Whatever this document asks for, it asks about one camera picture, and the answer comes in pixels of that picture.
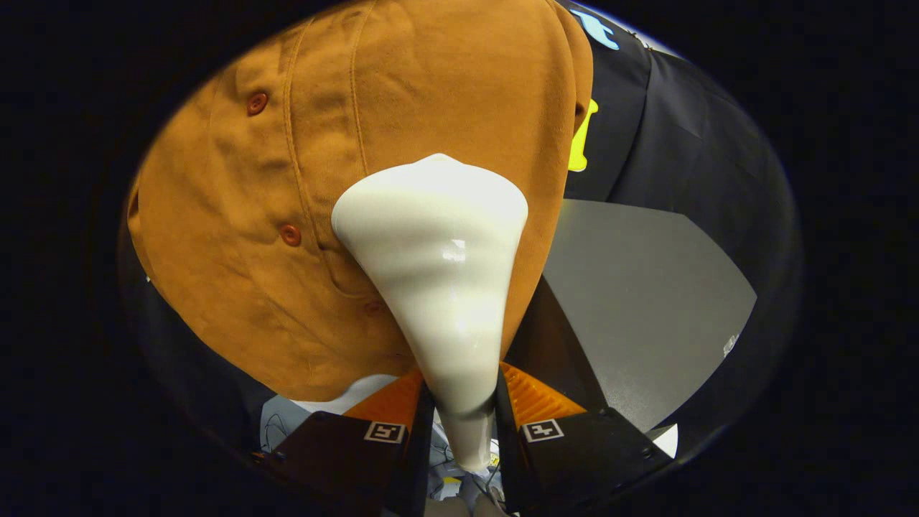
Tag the white garment steamer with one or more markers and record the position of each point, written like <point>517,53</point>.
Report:
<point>438,287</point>

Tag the black backdrop cloth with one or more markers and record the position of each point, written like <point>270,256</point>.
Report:
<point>682,129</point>

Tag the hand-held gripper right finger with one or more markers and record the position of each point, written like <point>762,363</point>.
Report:
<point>506,459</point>

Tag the white mannequin torso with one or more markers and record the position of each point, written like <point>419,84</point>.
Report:
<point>359,393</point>

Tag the grey side table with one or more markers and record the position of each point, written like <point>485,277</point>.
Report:
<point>646,301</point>

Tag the orange-brown button shirt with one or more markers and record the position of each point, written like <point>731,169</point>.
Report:
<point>287,179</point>

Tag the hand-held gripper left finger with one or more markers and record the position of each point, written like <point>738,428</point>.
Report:
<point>420,459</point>

